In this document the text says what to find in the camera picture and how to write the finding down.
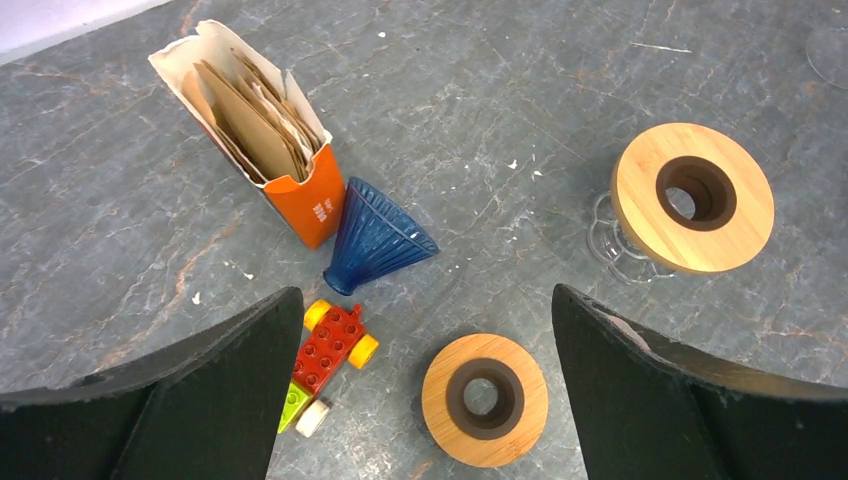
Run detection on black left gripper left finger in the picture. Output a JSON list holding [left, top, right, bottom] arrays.
[[1, 287, 304, 479]]

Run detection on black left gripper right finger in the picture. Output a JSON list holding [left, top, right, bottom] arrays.
[[551, 284, 847, 479]]

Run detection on glass dripper with wooden collar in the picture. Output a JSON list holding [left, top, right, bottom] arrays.
[[586, 122, 775, 284]]

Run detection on orange coffee filter box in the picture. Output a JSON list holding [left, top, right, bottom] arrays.
[[148, 20, 345, 249]]

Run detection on blue plastic dripper cone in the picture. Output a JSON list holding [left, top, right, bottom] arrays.
[[323, 176, 440, 296]]

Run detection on red toy brick car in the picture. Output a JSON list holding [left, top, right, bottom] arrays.
[[277, 299, 379, 438]]

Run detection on brown filters in box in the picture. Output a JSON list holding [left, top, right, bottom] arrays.
[[183, 48, 323, 183]]

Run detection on wooden dripper ring holder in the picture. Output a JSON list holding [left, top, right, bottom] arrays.
[[420, 333, 549, 468]]

